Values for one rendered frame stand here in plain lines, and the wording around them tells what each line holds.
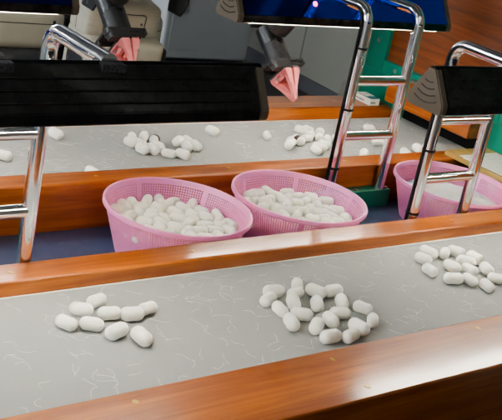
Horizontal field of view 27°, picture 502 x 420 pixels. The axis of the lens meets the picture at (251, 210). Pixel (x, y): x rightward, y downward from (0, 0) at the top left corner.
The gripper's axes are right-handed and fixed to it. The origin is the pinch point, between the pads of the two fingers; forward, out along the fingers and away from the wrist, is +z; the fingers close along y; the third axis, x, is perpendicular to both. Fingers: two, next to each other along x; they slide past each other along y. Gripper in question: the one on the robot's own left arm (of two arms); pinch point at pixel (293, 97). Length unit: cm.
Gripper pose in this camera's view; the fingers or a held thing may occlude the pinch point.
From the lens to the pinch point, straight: 252.4
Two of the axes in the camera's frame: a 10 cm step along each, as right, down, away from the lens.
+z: 3.3, 9.0, -2.9
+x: -5.2, 4.3, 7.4
